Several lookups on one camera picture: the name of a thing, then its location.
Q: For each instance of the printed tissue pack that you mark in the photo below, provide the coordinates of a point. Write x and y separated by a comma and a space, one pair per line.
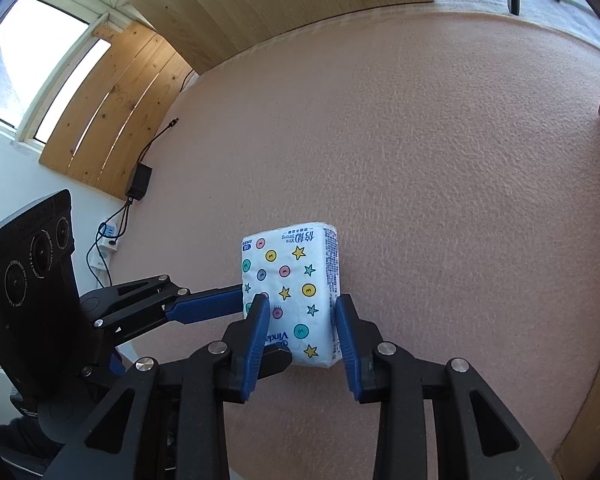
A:
290, 280

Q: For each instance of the slatted wooden panel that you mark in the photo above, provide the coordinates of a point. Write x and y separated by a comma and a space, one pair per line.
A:
115, 110

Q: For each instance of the grey checkered cloth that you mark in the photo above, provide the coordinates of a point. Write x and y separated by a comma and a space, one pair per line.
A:
555, 15

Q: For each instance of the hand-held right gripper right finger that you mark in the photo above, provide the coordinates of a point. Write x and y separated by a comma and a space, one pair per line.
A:
347, 350

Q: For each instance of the white power strip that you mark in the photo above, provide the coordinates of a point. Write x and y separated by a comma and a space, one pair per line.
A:
102, 255

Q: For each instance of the black power adapter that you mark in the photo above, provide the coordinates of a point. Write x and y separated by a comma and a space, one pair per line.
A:
140, 180

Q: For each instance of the light wooden board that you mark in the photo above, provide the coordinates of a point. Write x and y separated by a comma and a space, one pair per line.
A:
260, 5

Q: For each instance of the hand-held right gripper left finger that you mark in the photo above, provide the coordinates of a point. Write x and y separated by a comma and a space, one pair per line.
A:
255, 345

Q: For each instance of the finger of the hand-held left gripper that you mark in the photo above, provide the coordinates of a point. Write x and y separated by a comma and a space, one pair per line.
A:
205, 305
277, 362

